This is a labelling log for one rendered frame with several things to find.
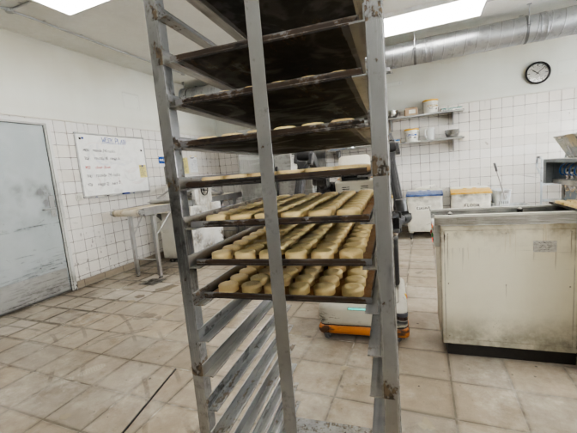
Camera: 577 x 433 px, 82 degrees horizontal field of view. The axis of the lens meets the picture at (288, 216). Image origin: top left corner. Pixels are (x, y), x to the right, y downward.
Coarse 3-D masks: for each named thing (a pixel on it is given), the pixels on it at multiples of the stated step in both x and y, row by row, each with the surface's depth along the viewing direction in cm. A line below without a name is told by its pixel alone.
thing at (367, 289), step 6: (324, 270) 94; (348, 270) 92; (372, 270) 91; (372, 276) 86; (294, 282) 86; (318, 282) 85; (342, 282) 83; (366, 282) 82; (372, 282) 81; (240, 288) 85; (312, 288) 81; (336, 288) 79; (366, 288) 78; (288, 294) 78; (312, 294) 77; (336, 294) 76; (366, 294) 74
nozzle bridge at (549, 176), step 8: (544, 160) 219; (552, 160) 208; (560, 160) 198; (568, 160) 187; (576, 160) 179; (544, 168) 220; (552, 168) 217; (576, 168) 197; (544, 176) 220; (552, 176) 217; (560, 176) 216; (568, 184) 196; (576, 184) 187; (568, 192) 217; (576, 192) 215
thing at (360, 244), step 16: (288, 224) 112; (304, 224) 109; (320, 224) 107; (336, 224) 106; (352, 224) 109; (368, 224) 101; (240, 240) 92; (256, 240) 94; (288, 240) 87; (304, 240) 85; (320, 240) 89; (336, 240) 82; (352, 240) 80; (368, 240) 86; (224, 256) 78; (240, 256) 76; (256, 256) 80; (288, 256) 73; (304, 256) 73; (320, 256) 70; (336, 256) 74; (352, 256) 68; (368, 256) 72
